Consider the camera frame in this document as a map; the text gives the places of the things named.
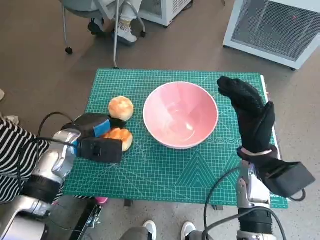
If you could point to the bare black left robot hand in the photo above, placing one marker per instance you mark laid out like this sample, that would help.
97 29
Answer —
95 125

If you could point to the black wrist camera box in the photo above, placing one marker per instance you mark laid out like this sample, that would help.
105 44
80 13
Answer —
290 180
100 150

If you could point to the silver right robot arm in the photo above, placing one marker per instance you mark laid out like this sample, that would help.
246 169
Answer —
250 190

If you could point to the pink bowl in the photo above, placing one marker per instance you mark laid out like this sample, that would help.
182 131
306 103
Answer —
180 112

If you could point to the round toy bread bun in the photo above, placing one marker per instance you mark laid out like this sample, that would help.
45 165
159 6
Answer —
121 106

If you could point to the black table clamp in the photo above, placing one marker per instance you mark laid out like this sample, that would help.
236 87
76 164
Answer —
128 203

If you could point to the standing person with white shoes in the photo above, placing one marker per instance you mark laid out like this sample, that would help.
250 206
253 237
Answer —
150 228

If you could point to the large white mesh cabinet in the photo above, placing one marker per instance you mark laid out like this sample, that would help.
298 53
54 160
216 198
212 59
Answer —
270 25

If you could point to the person in striped clothing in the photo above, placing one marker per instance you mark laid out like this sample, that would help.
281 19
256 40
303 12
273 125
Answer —
12 145

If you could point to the grey office chair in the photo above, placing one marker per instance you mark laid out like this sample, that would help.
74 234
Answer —
75 8

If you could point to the black metal stand rail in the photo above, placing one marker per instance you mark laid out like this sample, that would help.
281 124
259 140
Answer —
87 221

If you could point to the seated person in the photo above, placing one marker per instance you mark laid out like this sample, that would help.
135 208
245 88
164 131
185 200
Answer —
123 28

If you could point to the person's beige shoe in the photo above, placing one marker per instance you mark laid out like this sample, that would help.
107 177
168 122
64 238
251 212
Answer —
1 94

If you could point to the rectangular striped toy bread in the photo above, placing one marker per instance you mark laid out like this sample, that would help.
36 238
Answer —
122 136

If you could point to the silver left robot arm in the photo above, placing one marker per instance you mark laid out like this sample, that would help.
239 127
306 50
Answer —
50 162

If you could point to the silver metal pole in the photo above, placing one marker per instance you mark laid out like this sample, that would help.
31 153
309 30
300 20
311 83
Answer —
115 50

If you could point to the green cutting mat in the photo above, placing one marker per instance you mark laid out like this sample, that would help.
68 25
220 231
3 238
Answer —
155 172

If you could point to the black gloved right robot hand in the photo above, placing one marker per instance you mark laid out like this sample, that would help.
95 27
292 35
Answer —
255 125

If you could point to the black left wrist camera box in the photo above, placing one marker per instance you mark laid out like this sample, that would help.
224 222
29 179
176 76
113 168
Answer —
100 150

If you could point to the person's white shoe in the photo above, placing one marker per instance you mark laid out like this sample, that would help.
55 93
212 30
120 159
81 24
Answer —
11 119

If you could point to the small white mesh cabinet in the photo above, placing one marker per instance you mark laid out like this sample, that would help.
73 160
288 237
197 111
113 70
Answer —
165 11

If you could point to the pink shoe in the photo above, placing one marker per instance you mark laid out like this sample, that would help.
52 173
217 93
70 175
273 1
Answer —
101 200

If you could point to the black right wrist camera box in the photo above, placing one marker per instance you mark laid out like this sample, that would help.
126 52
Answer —
290 180

